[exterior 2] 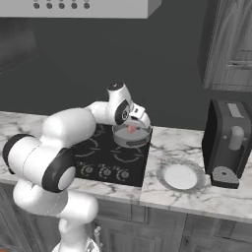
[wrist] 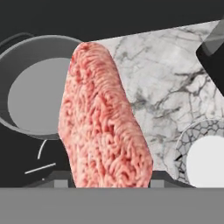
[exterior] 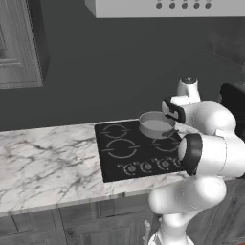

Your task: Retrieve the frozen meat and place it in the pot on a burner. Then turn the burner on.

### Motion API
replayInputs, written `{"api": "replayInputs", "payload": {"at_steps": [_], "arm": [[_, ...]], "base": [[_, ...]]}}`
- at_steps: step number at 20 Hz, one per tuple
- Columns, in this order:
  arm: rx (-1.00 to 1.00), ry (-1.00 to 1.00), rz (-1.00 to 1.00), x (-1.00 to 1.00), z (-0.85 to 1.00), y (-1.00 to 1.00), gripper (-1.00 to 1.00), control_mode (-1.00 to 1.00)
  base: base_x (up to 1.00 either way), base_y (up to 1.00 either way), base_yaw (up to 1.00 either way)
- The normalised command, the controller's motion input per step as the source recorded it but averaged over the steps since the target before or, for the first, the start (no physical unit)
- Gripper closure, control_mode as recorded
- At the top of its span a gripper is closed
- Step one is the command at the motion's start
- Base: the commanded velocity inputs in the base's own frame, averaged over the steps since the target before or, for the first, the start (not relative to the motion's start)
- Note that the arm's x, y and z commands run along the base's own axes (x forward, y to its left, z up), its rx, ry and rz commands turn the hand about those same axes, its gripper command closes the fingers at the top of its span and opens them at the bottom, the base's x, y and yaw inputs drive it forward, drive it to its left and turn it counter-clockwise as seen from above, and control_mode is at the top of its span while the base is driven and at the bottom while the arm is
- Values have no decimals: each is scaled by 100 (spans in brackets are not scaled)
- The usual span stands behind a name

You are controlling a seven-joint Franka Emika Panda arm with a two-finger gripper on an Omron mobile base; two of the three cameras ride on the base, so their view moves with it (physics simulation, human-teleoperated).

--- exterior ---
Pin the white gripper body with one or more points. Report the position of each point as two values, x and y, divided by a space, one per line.
183 128

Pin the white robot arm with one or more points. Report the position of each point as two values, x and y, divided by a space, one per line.
204 191

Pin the grey metal pot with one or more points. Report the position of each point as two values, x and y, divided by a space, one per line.
154 129

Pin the round hob knob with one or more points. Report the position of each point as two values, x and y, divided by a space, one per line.
177 161
147 166
165 163
130 168

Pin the black countertop appliance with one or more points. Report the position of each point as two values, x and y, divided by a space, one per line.
232 108

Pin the black glass hob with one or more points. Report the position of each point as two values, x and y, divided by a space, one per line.
108 159

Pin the grey drawer front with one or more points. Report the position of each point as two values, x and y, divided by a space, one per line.
124 205

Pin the grey base cupboard door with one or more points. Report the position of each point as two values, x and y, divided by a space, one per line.
105 231
25 228
223 220

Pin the grey extractor hood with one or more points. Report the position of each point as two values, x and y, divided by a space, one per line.
134 8

